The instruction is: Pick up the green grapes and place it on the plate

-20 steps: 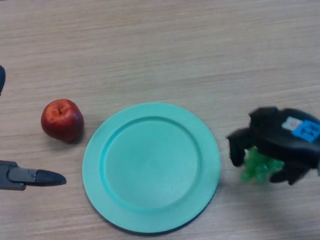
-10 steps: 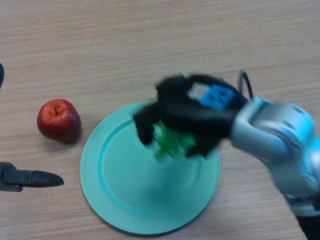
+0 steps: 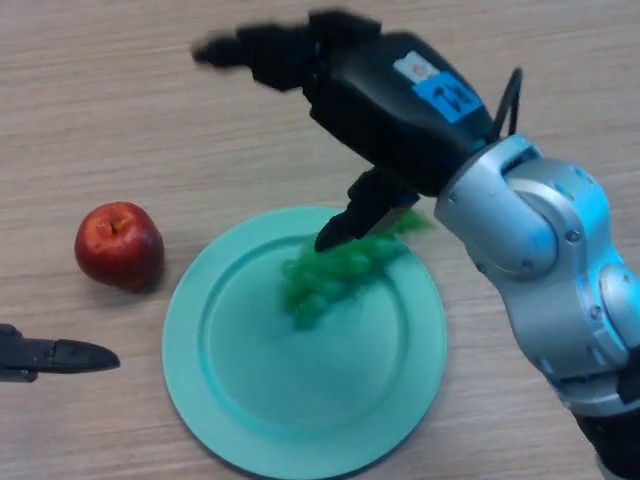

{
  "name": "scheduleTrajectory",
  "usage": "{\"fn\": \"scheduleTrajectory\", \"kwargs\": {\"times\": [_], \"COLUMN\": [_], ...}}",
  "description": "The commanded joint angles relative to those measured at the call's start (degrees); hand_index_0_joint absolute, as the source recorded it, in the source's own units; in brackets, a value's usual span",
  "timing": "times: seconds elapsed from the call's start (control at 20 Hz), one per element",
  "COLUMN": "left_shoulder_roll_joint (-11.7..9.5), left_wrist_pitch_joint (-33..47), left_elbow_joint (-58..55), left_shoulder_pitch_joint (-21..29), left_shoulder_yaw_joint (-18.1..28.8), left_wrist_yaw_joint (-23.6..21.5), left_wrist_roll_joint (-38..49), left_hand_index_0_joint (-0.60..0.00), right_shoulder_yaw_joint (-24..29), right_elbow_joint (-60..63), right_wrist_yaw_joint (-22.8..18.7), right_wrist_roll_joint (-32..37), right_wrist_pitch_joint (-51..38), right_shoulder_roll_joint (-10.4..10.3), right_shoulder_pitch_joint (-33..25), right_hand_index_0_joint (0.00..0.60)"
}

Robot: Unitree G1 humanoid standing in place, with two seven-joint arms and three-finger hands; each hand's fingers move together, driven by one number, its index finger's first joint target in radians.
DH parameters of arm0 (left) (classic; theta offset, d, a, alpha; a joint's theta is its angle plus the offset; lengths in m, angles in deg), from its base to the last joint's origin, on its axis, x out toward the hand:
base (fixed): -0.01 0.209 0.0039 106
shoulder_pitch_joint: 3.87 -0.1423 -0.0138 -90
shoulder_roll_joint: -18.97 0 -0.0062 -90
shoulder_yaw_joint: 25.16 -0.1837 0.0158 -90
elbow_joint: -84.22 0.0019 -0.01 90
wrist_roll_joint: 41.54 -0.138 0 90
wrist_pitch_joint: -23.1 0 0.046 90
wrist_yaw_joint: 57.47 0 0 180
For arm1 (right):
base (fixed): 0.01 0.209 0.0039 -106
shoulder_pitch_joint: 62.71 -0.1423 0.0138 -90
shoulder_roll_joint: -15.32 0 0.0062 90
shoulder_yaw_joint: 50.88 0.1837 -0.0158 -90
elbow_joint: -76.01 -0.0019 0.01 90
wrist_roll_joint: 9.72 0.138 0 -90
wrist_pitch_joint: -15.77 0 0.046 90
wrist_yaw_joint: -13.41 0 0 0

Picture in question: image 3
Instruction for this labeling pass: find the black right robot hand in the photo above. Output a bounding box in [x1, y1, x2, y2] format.
[191, 7, 496, 253]

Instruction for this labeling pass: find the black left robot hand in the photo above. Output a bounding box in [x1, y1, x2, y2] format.
[0, 323, 121, 384]

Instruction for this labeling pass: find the green grapes bunch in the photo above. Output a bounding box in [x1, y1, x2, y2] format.
[278, 209, 435, 332]

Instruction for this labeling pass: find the teal round plate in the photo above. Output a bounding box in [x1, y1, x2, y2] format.
[161, 206, 448, 480]

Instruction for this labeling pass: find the red apple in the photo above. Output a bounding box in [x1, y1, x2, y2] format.
[74, 201, 166, 292]

